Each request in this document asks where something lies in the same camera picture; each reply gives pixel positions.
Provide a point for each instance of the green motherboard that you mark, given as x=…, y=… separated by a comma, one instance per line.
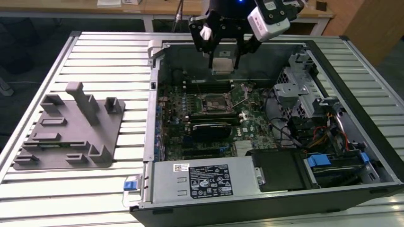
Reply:
x=252, y=123

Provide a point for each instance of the CPU socket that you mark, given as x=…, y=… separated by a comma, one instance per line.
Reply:
x=215, y=104

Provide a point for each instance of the blue disk carrier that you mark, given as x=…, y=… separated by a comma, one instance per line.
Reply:
x=319, y=160

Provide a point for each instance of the black PC case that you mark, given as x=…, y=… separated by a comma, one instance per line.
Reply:
x=252, y=212

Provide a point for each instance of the wooden desk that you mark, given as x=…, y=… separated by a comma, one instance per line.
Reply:
x=95, y=9

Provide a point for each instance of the white paper box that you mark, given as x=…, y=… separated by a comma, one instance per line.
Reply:
x=108, y=2

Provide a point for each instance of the black expansion slot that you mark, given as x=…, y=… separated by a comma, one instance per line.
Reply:
x=202, y=153

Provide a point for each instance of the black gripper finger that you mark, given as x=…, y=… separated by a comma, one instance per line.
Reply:
x=198, y=35
x=250, y=45

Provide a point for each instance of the grey parts rack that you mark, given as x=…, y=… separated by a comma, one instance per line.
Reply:
x=79, y=132

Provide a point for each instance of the brown wooden cabinet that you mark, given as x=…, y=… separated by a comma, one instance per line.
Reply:
x=372, y=28

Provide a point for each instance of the grey metal foot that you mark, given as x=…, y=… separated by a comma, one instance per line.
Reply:
x=6, y=88

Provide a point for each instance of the small silver heatsink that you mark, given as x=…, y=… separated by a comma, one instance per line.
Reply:
x=244, y=147

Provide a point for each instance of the black plastic air shroud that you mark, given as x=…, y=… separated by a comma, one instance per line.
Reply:
x=278, y=170

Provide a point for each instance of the white box dark label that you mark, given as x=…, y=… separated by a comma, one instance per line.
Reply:
x=131, y=2

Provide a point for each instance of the silver power supply unit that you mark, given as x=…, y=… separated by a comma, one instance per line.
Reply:
x=164, y=184

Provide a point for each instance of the blue plastic latch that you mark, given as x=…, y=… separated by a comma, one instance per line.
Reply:
x=131, y=185

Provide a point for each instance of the black office chair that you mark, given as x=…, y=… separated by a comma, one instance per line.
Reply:
x=15, y=47

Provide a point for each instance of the black graphics card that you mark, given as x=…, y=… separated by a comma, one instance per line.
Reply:
x=210, y=132

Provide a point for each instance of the small dark box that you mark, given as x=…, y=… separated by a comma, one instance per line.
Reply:
x=322, y=6

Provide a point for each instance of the silver CPU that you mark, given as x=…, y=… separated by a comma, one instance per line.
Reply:
x=223, y=66

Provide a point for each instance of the metal drive cage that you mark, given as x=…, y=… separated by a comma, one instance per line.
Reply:
x=290, y=91

